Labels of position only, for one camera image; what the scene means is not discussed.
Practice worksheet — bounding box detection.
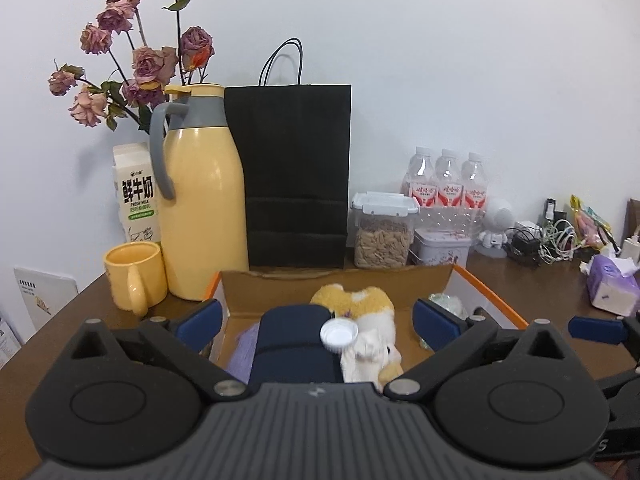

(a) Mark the colourful snack packet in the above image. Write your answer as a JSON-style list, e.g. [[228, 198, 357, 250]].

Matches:
[[570, 195, 618, 252]]

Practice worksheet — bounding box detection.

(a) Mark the white milk carton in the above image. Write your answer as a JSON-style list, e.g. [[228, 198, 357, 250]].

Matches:
[[113, 143, 160, 243]]

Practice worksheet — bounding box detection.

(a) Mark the iridescent plastic bundle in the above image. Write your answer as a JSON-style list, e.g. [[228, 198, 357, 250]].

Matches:
[[428, 294, 469, 320]]

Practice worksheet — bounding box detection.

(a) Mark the clear seed storage container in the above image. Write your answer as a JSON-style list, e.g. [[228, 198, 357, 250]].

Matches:
[[352, 192, 420, 269]]

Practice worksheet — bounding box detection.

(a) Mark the blue white box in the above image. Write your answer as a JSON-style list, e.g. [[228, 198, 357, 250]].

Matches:
[[0, 313, 23, 368]]

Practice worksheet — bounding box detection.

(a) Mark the purple tissue pack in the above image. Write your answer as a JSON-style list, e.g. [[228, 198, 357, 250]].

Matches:
[[579, 246, 639, 316]]

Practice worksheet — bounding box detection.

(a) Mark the white leaflet card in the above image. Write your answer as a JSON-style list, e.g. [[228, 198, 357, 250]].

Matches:
[[14, 266, 78, 332]]

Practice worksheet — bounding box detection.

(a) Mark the white decorated tin box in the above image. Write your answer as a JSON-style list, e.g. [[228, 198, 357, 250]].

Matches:
[[409, 229, 472, 268]]

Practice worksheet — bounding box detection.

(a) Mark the water bottle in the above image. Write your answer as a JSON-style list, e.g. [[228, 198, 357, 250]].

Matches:
[[435, 148, 463, 208], [400, 146, 437, 208], [461, 152, 488, 232]]

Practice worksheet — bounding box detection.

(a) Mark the left water bottle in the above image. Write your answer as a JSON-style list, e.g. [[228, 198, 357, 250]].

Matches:
[[400, 146, 437, 208]]

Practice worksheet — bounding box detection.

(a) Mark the yellow thermos jug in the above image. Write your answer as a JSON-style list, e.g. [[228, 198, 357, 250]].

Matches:
[[149, 84, 248, 300]]

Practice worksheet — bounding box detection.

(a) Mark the white robot figurine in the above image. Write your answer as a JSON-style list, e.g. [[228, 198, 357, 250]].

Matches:
[[475, 197, 515, 259]]

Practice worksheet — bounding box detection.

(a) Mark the black paper bag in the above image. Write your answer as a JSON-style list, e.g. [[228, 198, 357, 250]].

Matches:
[[224, 56, 352, 268]]

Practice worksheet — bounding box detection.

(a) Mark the dried pink rose bouquet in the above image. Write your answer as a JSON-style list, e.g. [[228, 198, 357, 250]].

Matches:
[[48, 0, 215, 133]]

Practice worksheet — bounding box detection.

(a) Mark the middle water bottle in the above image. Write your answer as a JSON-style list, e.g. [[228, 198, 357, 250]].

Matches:
[[435, 148, 463, 208]]

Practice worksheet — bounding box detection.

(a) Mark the yellow ceramic mug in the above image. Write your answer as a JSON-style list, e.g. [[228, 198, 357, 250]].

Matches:
[[103, 242, 168, 318]]

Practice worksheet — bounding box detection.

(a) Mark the right water bottle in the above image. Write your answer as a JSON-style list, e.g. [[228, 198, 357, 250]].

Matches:
[[461, 152, 488, 232]]

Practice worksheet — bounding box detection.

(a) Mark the orange white cardboard box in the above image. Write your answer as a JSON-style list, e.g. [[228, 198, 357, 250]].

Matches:
[[207, 264, 527, 370]]

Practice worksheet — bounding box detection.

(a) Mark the yellow white plush toy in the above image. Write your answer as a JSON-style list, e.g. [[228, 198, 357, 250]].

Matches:
[[311, 284, 404, 391]]

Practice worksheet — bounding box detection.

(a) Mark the black tangled cable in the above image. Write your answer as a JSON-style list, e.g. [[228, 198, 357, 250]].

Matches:
[[504, 226, 547, 267]]

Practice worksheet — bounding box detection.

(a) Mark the black charger adapter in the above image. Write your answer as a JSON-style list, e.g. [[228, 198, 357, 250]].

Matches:
[[542, 198, 556, 226]]

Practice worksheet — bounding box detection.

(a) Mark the purple knitted cloth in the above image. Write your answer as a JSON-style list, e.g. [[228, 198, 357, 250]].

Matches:
[[226, 323, 259, 384]]

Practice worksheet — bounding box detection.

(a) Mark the navy blue fabric pouch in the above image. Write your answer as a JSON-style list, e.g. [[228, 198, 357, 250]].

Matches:
[[250, 304, 343, 387]]

